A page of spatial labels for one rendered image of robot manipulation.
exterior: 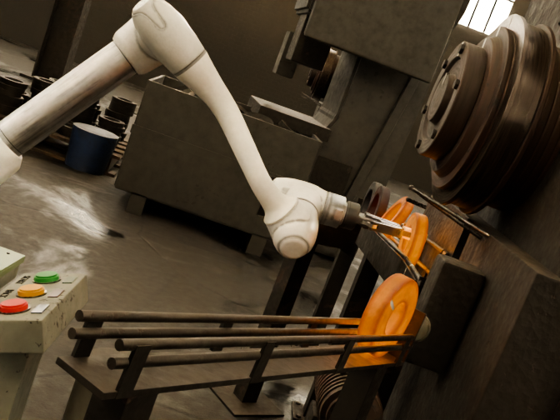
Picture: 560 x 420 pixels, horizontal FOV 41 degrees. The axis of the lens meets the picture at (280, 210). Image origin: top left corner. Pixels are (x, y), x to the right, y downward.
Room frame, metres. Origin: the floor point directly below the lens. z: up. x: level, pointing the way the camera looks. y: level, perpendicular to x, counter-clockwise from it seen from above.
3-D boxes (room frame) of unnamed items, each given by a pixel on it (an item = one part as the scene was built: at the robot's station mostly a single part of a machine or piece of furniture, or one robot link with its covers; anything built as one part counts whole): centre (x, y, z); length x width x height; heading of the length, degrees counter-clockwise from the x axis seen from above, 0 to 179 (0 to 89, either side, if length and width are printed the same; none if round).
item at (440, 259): (1.57, -0.41, 0.68); 0.11 x 0.08 x 0.24; 93
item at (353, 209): (1.99, -0.21, 0.75); 0.09 x 0.08 x 0.07; 94
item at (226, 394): (2.31, -0.09, 0.36); 0.26 x 0.20 x 0.72; 38
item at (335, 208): (1.99, -0.14, 0.74); 0.09 x 0.06 x 0.09; 4
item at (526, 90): (1.80, -0.38, 1.11); 0.47 x 0.06 x 0.47; 3
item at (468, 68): (1.80, -0.28, 1.11); 0.28 x 0.06 x 0.28; 3
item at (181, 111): (4.51, 0.46, 0.39); 1.03 x 0.83 x 0.79; 97
